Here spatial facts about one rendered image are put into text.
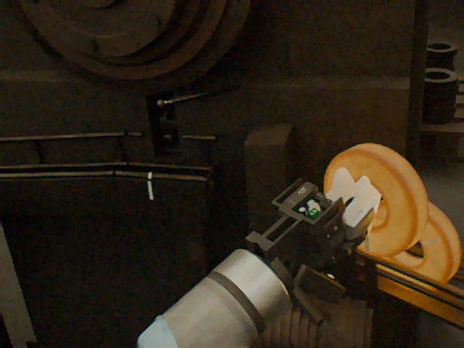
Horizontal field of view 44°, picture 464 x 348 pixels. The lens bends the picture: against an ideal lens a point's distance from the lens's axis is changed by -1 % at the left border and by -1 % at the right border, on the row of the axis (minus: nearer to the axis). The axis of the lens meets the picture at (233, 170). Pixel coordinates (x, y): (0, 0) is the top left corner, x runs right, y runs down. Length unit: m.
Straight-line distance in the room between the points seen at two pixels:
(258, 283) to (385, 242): 0.22
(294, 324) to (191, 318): 0.46
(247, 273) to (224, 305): 0.05
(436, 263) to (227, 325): 0.39
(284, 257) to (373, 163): 0.18
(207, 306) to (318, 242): 0.15
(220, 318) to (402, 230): 0.27
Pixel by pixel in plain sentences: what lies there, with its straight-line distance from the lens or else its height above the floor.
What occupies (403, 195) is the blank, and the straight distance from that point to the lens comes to 0.75.
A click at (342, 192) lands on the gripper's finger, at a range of 0.77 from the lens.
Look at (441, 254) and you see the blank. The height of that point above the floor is 0.72.
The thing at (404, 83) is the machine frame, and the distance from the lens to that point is 1.10.
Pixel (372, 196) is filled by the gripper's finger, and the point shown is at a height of 0.85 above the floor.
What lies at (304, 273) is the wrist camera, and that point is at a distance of 0.71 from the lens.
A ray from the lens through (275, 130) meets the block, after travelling 1.08.
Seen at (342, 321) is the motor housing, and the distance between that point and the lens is 1.06.
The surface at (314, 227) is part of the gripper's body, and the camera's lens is 0.67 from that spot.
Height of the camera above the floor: 1.23
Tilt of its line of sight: 27 degrees down
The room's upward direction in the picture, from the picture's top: 5 degrees counter-clockwise
